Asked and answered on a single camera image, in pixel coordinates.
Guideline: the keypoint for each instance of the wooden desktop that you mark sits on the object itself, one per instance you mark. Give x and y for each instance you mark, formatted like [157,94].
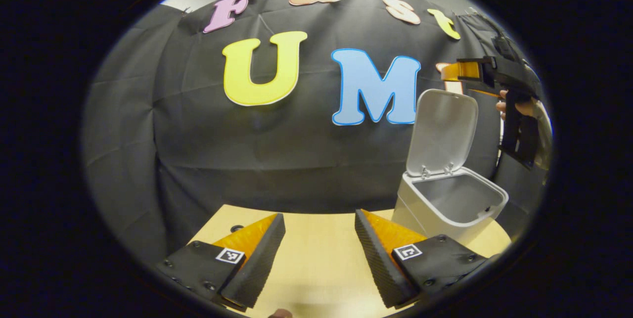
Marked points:
[316,258]

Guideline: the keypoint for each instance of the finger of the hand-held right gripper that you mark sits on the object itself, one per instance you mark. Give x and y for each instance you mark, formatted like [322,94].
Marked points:
[484,92]
[467,69]

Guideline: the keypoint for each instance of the white desktop garbage bin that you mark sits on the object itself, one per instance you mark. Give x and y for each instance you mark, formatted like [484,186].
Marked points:
[445,204]

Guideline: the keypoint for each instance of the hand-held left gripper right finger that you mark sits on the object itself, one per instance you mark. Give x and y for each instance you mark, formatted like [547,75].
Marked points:
[378,263]

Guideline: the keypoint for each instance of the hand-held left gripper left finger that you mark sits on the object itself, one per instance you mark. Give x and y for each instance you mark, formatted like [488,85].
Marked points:
[259,263]

